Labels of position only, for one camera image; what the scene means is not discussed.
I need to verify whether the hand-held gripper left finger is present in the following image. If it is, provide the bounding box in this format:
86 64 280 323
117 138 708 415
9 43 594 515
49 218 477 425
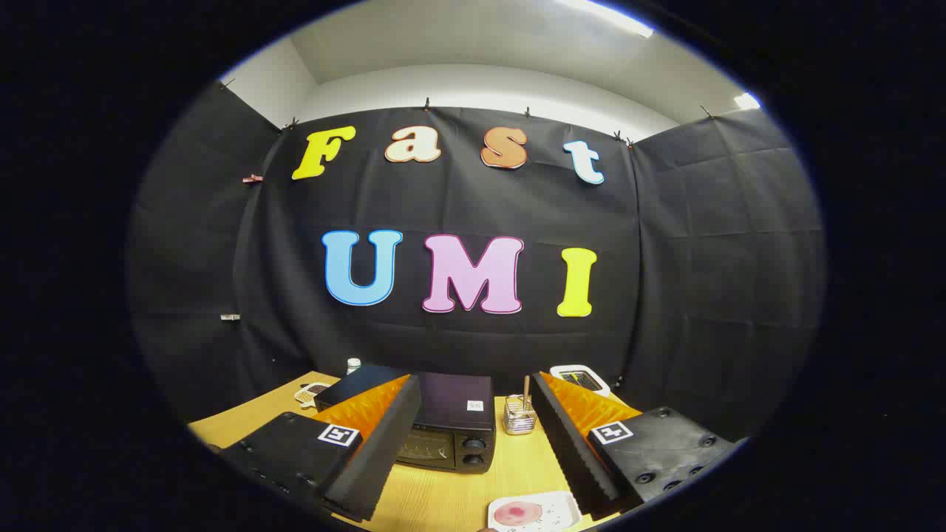
218 373 422 523

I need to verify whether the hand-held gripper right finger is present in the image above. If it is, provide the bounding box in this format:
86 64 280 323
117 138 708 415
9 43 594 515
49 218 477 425
531 371 740 522

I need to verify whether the white square plate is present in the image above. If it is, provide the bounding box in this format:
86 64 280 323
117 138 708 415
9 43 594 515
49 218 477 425
487 491 582 532

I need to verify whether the black toaster oven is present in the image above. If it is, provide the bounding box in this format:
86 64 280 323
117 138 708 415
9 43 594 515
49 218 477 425
314 364 496 474

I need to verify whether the pink ham slice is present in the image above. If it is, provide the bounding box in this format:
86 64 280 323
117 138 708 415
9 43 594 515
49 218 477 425
494 501 544 527

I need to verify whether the white pop-up toaster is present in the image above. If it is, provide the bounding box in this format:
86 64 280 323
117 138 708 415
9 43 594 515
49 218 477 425
550 364 611 398

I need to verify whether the black backdrop cloth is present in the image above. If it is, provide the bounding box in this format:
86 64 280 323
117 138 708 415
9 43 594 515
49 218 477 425
126 80 827 444

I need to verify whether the ceiling light strip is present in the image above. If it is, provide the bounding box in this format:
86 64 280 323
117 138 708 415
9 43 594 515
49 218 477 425
554 0 655 38

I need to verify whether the wire utensil holder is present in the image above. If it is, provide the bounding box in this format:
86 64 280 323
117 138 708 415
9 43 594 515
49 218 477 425
503 395 537 436

